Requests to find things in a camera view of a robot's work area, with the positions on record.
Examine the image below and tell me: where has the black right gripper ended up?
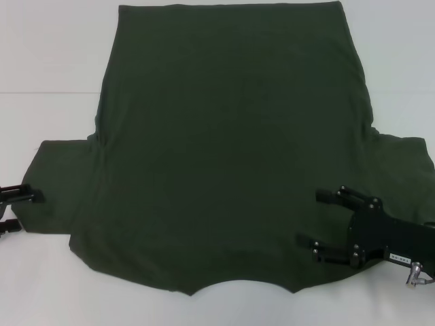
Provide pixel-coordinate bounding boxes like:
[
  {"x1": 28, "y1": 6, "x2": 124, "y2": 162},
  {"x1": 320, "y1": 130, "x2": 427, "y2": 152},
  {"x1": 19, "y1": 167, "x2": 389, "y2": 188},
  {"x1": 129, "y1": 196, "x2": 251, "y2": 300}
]
[{"x1": 296, "y1": 185, "x2": 435, "y2": 271}]

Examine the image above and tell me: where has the dark green t-shirt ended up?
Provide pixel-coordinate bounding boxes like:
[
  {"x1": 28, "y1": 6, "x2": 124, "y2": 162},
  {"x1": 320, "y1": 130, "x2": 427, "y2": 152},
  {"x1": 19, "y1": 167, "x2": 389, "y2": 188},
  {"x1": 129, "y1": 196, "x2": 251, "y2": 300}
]
[{"x1": 10, "y1": 1, "x2": 435, "y2": 295}]

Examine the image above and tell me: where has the silver right wrist cable connector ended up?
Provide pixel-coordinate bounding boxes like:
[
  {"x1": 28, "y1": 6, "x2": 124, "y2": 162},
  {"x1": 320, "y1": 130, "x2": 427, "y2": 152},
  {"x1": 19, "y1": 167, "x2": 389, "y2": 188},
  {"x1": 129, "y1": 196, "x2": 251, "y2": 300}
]
[{"x1": 403, "y1": 261, "x2": 435, "y2": 289}]

